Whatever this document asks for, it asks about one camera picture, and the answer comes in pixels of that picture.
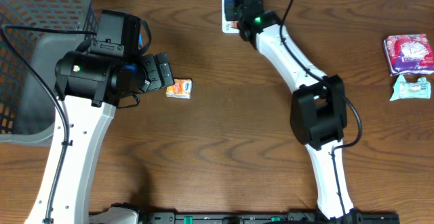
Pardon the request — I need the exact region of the orange-brown snack bar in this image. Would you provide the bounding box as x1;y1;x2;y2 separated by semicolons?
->
225;21;239;33

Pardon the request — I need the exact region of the orange tissue pack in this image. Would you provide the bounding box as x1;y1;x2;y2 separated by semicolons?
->
165;79;193;99

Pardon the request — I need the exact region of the red purple noodle packet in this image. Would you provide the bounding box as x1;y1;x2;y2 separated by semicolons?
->
383;34;433;77

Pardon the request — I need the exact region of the teal snack packet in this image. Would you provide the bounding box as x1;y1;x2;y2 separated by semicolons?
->
389;75;431;101

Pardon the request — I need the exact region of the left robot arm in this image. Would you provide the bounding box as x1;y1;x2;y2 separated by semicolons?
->
26;48;174;223

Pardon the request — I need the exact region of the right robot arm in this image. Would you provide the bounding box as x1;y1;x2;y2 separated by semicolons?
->
222;0;354;222

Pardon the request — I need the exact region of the white barcode scanner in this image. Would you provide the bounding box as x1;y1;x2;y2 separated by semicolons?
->
221;0;239;34

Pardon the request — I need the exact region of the grey plastic mesh basket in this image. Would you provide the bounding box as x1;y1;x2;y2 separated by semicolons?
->
1;0;98;147

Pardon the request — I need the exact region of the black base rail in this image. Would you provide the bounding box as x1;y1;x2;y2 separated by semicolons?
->
90;211;401;224

